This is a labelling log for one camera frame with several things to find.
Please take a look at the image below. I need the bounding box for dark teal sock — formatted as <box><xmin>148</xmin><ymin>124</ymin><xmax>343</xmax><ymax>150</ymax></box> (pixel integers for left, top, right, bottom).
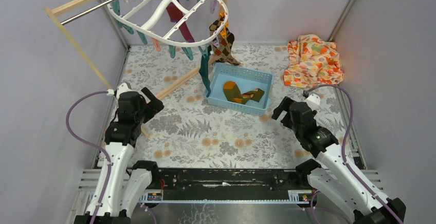
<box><xmin>198</xmin><ymin>45</ymin><xmax>212</xmax><ymax>97</ymax></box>

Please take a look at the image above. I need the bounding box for white plastic clip hanger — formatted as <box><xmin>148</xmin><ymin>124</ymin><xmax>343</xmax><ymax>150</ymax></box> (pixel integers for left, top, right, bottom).
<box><xmin>107</xmin><ymin>0</ymin><xmax>228</xmax><ymax>47</ymax></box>

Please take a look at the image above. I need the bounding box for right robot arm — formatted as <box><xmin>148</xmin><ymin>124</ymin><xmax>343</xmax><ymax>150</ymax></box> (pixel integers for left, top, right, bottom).
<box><xmin>272</xmin><ymin>94</ymin><xmax>406</xmax><ymax>223</ymax></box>

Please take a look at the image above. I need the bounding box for floral table mat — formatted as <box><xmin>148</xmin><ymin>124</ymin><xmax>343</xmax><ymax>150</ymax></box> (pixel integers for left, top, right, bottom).
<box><xmin>121</xmin><ymin>45</ymin><xmax>348</xmax><ymax>169</ymax></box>

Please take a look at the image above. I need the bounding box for light blue plastic basket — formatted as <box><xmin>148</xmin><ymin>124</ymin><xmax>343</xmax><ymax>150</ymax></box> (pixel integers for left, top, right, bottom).
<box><xmin>206</xmin><ymin>63</ymin><xmax>275</xmax><ymax>116</ymax></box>

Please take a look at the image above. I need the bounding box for orange floral cloth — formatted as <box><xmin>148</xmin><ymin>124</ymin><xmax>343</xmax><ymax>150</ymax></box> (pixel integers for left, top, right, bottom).
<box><xmin>283</xmin><ymin>34</ymin><xmax>344</xmax><ymax>88</ymax></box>

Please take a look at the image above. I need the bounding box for olive orange sock in basket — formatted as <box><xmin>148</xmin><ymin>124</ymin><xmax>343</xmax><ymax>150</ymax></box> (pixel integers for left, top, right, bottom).
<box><xmin>223</xmin><ymin>81</ymin><xmax>265</xmax><ymax>105</ymax></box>

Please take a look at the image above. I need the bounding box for argyle brown sock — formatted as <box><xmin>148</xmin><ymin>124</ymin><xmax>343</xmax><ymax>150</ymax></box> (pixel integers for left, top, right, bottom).
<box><xmin>209</xmin><ymin>20</ymin><xmax>241</xmax><ymax>66</ymax></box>

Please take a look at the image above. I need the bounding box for metal rack rod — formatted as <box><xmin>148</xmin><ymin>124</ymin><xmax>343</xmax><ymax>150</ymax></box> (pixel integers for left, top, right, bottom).
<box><xmin>60</xmin><ymin>0</ymin><xmax>116</xmax><ymax>25</ymax></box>

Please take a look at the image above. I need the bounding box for maroon purple striped sock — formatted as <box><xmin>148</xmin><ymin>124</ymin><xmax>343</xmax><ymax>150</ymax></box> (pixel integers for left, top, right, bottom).
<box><xmin>166</xmin><ymin>0</ymin><xmax>195</xmax><ymax>43</ymax></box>

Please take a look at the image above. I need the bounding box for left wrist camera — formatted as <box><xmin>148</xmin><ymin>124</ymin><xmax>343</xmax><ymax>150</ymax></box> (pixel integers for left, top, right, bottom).
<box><xmin>106</xmin><ymin>83</ymin><xmax>133</xmax><ymax>99</ymax></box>

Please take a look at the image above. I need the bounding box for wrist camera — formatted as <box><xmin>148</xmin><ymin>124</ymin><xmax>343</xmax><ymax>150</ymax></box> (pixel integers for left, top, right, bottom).
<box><xmin>303</xmin><ymin>91</ymin><xmax>321</xmax><ymax>109</ymax></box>
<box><xmin>106</xmin><ymin>83</ymin><xmax>133</xmax><ymax>99</ymax></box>

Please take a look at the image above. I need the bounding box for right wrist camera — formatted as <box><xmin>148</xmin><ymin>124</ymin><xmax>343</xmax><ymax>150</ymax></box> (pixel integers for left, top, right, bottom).
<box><xmin>303</xmin><ymin>91</ymin><xmax>321</xmax><ymax>109</ymax></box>

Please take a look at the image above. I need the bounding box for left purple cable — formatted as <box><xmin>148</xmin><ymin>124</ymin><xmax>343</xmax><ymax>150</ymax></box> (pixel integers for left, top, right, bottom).
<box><xmin>65</xmin><ymin>90</ymin><xmax>115</xmax><ymax>224</ymax></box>

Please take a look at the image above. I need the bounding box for purple cable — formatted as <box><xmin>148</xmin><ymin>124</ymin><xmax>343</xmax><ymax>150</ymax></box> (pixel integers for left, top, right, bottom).
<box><xmin>303</xmin><ymin>84</ymin><xmax>406</xmax><ymax>224</ymax></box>
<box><xmin>65</xmin><ymin>90</ymin><xmax>115</xmax><ymax>224</ymax></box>

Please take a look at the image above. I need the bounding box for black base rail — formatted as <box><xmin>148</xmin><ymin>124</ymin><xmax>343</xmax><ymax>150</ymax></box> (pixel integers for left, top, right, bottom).
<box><xmin>139</xmin><ymin>168</ymin><xmax>313</xmax><ymax>204</ymax></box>

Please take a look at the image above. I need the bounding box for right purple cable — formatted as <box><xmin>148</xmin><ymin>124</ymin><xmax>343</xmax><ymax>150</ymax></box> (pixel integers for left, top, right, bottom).
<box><xmin>303</xmin><ymin>84</ymin><xmax>406</xmax><ymax>224</ymax></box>

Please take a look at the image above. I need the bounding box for wooden drying rack frame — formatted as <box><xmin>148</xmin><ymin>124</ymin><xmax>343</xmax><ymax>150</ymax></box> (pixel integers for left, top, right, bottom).
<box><xmin>43</xmin><ymin>0</ymin><xmax>246</xmax><ymax>139</ymax></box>

